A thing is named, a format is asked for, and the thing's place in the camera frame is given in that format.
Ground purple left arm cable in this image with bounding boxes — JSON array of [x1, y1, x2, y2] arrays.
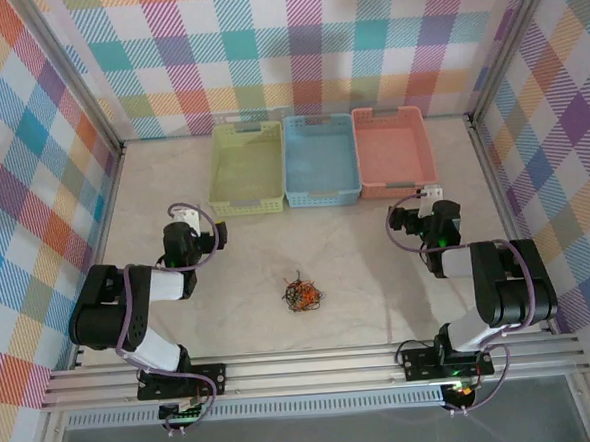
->
[[106, 199, 239, 434]]

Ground thin green cable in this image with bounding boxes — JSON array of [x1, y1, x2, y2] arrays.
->
[[286, 277, 319, 308]]

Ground grey slotted cable duct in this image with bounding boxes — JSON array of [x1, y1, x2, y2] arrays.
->
[[65, 389, 448, 430]]

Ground controller board orange connector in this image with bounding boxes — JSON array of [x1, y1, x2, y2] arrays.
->
[[443, 378, 480, 404]]

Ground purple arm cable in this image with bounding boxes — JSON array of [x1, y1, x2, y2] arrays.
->
[[384, 186, 543, 419], [106, 199, 239, 434]]

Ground aluminium frame post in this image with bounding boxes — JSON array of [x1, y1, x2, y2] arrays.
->
[[15, 0, 124, 154], [461, 0, 560, 120]]

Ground thin aluminium floor rail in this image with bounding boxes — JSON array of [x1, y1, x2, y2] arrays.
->
[[118, 112, 473, 144]]

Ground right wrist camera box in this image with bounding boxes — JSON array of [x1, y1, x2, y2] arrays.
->
[[419, 185, 447, 215]]

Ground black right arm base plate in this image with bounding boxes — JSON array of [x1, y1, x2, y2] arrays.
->
[[399, 341, 496, 382]]

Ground controller board green terminal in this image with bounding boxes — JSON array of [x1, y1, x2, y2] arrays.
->
[[158, 400, 208, 426]]

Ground aluminium side floor rail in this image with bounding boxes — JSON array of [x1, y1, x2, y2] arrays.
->
[[57, 140, 141, 371], [467, 110, 556, 339]]

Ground green plastic basket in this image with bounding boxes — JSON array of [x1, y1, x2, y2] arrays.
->
[[202, 120, 289, 221]]

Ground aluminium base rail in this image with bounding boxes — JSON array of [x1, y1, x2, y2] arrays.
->
[[37, 332, 590, 413]]

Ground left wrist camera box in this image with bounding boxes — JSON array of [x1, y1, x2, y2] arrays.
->
[[175, 206, 203, 237]]

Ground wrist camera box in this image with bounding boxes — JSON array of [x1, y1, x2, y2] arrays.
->
[[175, 206, 203, 237], [419, 185, 447, 215]]

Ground blue plastic basket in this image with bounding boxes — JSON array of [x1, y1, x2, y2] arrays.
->
[[280, 111, 364, 211]]

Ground pink plastic basket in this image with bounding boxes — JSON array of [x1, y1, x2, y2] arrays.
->
[[350, 102, 440, 202]]

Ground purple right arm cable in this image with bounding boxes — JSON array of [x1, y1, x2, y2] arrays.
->
[[384, 186, 543, 419]]

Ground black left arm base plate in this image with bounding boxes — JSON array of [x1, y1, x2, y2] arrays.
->
[[135, 362, 230, 403]]

